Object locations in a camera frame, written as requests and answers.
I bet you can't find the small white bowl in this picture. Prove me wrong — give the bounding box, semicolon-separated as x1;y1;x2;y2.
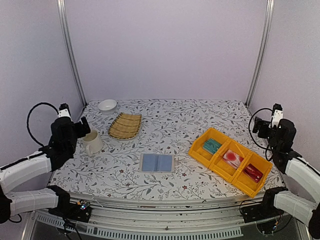
98;99;117;114

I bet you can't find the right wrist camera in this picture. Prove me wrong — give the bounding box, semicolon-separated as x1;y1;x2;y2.
270;103;284;129

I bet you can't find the front aluminium rail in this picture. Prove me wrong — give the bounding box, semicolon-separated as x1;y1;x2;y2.
21;193;311;240

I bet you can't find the teal VIP card stack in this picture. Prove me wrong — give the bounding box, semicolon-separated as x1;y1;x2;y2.
202;138;222;155

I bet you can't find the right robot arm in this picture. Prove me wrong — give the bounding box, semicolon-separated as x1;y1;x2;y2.
252;117;320;239

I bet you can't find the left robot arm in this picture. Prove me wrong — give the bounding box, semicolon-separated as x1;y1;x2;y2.
0;116;91;223

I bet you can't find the pink circle card stack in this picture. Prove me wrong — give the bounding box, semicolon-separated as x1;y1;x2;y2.
223;149;244;169

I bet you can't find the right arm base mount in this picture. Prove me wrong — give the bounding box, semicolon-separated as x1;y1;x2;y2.
239;200;293;237

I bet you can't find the yellow three-compartment bin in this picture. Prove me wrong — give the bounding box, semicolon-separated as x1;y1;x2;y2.
188;128;273;198

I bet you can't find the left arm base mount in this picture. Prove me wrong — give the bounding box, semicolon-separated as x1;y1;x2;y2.
48;199;92;223

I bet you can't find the left aluminium frame post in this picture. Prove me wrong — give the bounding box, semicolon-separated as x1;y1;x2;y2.
56;0;88;107

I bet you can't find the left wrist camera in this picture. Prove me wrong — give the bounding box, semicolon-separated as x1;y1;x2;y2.
57;103;72;123

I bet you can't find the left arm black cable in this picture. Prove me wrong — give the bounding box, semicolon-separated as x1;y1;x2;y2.
26;102;60;147

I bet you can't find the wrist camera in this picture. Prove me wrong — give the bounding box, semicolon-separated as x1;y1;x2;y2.
270;103;284;129
57;103;72;123

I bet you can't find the right aluminium frame post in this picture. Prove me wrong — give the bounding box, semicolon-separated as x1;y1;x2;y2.
245;0;275;108

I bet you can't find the red card stack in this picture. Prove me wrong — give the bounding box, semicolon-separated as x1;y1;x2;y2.
243;163;264;183

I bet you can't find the woven bamboo tray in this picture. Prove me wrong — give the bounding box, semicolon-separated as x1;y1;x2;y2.
108;112;142;140

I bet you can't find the aluminium frame post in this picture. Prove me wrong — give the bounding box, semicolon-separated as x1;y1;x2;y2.
245;0;275;108
56;0;88;107

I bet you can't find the white ceramic mug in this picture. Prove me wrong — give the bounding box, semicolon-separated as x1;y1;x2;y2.
82;130;104;157

